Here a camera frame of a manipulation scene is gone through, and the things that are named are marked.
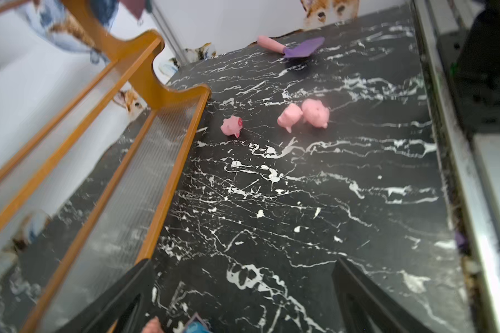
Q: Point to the orange wooden two-tier shelf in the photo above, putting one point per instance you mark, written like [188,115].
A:
[69,112]

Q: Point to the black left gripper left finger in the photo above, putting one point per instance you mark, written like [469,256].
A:
[121,307]

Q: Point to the small pink pig toy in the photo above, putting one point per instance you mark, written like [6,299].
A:
[232,126]

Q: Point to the pink ice cream cone toy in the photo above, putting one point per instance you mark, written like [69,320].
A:
[153,326]

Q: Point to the blue pink ice cream toy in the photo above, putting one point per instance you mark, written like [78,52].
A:
[196,325]

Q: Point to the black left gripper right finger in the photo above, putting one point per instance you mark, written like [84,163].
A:
[364,305]

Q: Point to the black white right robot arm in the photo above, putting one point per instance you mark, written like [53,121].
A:
[471,61]

